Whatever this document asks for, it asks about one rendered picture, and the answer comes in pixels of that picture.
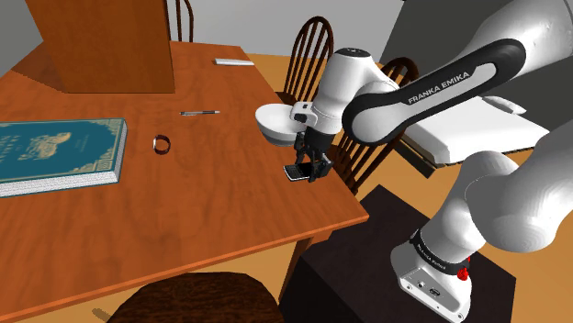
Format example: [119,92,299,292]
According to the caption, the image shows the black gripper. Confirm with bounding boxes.
[293,128,335,184]

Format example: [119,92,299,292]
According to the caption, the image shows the small black phone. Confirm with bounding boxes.
[283,162,315,183]

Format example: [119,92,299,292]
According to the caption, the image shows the white bowl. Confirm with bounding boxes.
[254,103,311,148]

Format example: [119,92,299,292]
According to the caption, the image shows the dark robot stand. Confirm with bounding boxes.
[278,184,517,323]

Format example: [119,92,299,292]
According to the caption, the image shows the wooden table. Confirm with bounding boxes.
[0,40,370,323]

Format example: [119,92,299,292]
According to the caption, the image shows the flat white remote control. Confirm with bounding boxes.
[213,57,256,67]

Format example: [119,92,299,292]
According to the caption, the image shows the large brown wooden box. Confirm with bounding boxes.
[24,0,176,95]

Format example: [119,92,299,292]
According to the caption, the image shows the teal book with gold print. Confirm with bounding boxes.
[0,117,129,199]

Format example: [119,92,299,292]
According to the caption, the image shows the dark ring band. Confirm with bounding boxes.
[152,134,173,156]

